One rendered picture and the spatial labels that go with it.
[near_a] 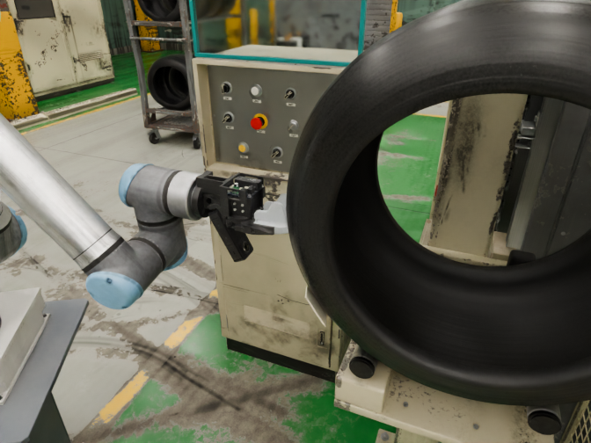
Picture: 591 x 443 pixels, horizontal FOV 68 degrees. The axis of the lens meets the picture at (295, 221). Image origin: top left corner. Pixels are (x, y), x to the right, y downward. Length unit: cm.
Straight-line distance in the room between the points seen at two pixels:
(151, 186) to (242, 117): 72
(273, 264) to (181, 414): 70
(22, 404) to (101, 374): 89
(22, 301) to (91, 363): 84
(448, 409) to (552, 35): 63
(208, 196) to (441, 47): 48
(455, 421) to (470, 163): 49
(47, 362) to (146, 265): 58
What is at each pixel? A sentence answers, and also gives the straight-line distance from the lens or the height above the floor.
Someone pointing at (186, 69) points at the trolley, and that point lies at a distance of 436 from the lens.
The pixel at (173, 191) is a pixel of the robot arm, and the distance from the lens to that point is 83.
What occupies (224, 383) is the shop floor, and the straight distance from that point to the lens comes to 197.
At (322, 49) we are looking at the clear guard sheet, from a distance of 134.
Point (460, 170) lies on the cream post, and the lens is 96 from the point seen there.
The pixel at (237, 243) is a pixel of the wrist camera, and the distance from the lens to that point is 84.
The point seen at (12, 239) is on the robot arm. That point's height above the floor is 88.
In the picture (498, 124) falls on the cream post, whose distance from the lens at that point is 93.
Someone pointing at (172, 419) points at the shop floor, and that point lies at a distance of 190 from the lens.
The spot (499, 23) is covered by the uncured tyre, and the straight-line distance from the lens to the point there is 53.
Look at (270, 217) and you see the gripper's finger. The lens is 76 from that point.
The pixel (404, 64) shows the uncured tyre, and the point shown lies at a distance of 52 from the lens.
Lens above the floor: 148
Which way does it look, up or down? 29 degrees down
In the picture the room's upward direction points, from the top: straight up
